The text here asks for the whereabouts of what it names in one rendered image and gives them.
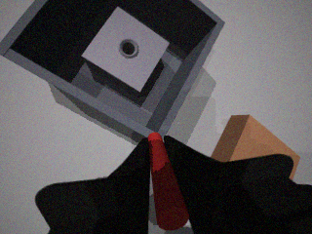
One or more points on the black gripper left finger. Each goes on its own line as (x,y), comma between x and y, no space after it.
(125,192)

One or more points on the red peg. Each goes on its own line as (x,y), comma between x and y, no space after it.
(171,213)

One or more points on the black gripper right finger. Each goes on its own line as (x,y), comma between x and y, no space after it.
(203,180)

